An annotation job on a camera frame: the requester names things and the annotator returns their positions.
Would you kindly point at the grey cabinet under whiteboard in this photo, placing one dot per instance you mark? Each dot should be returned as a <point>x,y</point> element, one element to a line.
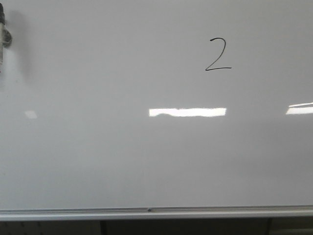
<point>231,226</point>

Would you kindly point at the black whiteboard marker pen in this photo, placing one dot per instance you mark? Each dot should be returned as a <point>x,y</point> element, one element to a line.
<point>5,36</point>

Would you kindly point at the white whiteboard with aluminium frame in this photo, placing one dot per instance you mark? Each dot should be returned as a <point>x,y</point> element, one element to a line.
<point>146,109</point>

